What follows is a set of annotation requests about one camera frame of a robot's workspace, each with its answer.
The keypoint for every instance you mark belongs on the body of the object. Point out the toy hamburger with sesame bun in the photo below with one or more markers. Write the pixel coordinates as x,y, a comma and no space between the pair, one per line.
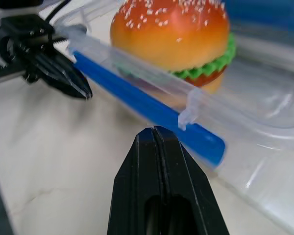
171,36

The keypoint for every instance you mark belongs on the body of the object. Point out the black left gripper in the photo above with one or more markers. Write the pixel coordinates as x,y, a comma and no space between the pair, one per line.
19,41

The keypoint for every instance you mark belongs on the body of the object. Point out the clear food container blue seal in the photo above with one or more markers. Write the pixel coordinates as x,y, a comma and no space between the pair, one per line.
247,127

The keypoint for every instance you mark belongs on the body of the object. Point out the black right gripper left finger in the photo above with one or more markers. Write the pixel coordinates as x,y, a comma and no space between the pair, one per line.
134,186

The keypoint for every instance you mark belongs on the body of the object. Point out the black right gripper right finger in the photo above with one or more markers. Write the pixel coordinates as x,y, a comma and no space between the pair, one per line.
186,191

